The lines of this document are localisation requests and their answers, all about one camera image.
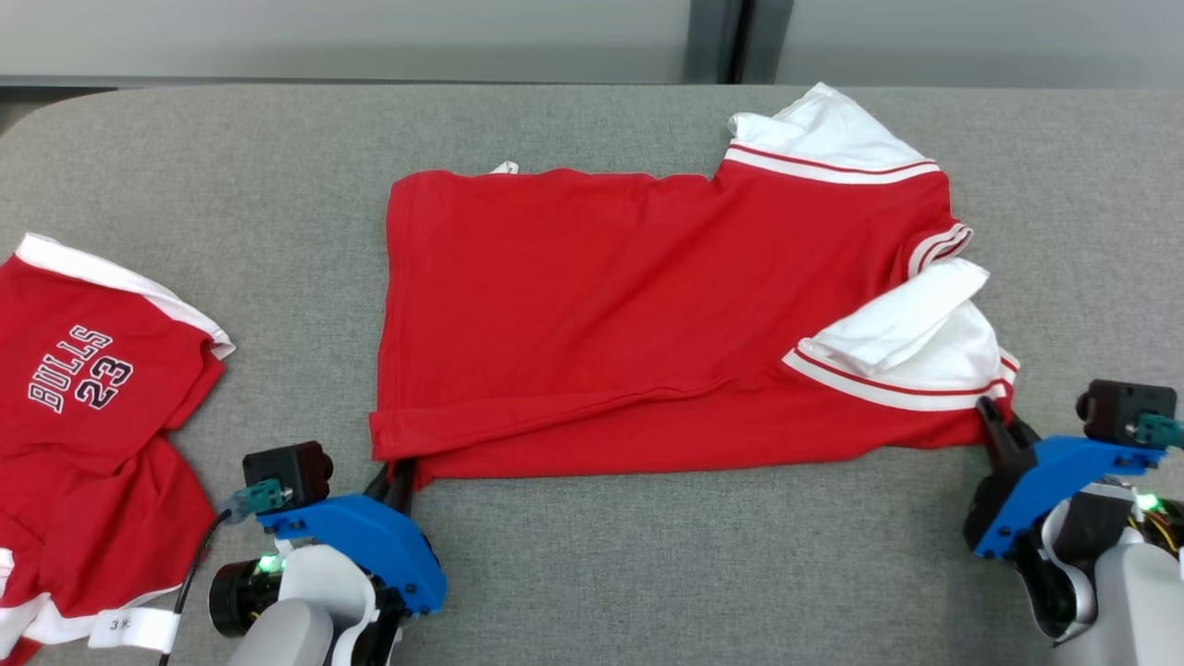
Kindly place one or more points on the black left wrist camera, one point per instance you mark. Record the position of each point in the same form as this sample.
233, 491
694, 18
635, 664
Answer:
287, 467

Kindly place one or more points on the grey partition post, slotted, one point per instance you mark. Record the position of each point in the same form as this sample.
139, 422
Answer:
712, 37

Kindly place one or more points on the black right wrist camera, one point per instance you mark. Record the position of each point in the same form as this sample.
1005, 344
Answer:
1119, 407

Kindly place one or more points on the red Bulls 23 shorts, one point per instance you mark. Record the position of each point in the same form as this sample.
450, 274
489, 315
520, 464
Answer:
92, 509

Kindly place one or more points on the red white jersey shirt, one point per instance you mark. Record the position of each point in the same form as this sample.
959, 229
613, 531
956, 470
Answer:
601, 305

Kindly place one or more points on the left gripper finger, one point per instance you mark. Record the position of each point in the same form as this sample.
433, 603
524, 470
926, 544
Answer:
377, 483
403, 486

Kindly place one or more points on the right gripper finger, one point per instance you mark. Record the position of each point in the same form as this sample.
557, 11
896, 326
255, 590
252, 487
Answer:
1022, 439
992, 424

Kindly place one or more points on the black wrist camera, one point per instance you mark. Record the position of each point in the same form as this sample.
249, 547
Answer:
1119, 407
287, 467

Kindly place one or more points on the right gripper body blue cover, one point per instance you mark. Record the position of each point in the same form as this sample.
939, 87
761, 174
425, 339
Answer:
1045, 481

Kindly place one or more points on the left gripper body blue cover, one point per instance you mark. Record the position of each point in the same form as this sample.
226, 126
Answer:
370, 541

